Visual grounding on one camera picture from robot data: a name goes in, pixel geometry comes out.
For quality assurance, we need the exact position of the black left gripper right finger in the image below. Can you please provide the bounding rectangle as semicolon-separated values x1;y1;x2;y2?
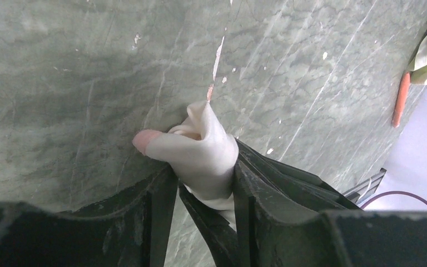
234;162;427;266

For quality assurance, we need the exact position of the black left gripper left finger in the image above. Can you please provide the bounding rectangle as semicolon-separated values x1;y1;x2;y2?
0;165;177;266

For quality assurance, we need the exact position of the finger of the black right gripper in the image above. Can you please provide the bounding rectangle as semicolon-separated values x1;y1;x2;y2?
178;184;237;267
236;140;360;211

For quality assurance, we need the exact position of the white pink-trimmed underwear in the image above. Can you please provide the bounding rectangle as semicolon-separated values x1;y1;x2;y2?
132;101;239;229

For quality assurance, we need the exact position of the orange pencil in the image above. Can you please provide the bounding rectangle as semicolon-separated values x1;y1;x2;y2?
391;72;410;128

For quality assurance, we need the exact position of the aluminium frame rail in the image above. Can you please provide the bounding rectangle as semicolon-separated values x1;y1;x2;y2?
343;168;386;205

